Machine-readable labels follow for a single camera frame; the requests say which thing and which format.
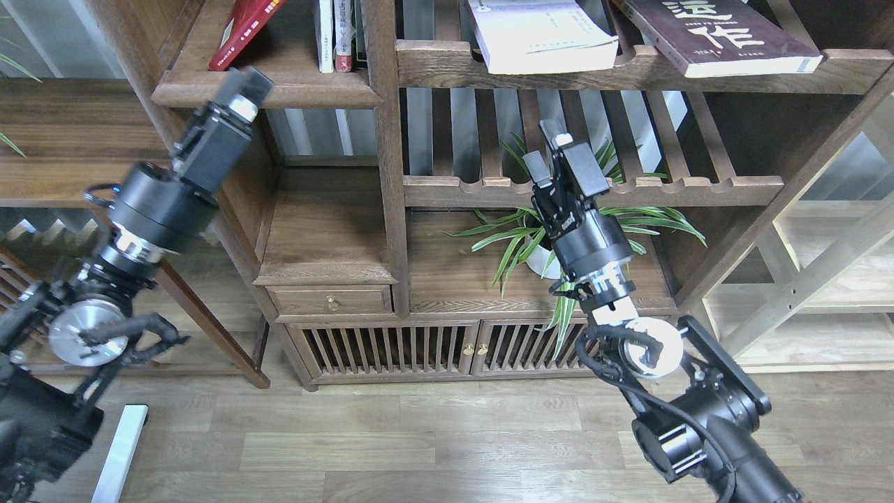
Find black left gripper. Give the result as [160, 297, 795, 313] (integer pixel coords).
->
[84, 67, 274, 256]

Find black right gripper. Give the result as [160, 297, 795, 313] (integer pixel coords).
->
[523, 119, 634, 282]

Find white paperback book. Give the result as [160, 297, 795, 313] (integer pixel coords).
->
[467, 1, 617, 75]

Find maroon book white characters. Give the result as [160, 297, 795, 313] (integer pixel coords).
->
[615, 1, 823, 78]

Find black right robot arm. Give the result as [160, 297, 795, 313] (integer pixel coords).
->
[524, 120, 803, 502]

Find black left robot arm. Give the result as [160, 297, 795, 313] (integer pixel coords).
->
[1, 67, 272, 502]

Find light wooden shelf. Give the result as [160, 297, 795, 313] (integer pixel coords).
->
[692, 93, 893, 373]

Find green spider plant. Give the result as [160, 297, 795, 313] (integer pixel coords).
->
[444, 133, 707, 358]

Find red white upright book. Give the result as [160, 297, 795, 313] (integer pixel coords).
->
[333, 0, 356, 73]

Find dark green upright book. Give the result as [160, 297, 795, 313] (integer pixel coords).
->
[353, 0, 368, 70]

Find dark wooden bookshelf cabinet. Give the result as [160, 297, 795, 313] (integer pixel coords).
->
[82, 0, 894, 392]

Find white plant pot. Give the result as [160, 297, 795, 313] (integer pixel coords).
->
[522, 214, 562, 280]

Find right slatted cabinet door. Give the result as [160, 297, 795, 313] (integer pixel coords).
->
[461, 318, 593, 378]

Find small wooden drawer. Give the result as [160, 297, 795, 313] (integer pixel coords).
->
[266, 284, 392, 315]

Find dark slatted wooden chair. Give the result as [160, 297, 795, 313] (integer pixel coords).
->
[2, 249, 83, 357]

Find white metal leg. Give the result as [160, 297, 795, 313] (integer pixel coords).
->
[91, 404, 148, 502]

